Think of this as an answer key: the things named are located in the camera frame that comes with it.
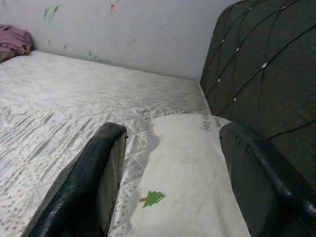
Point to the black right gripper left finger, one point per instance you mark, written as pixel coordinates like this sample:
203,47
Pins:
93,185

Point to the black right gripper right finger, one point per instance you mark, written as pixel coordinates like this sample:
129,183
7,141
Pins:
266,185

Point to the white printed pillow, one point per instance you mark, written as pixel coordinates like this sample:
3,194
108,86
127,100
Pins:
185,168

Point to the white quilted mattress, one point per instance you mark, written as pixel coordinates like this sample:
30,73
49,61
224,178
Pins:
74,98

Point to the black tufted studded headboard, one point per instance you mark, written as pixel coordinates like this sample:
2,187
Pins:
266,61

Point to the purple cartoon print blanket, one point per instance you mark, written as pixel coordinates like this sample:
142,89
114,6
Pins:
12,42

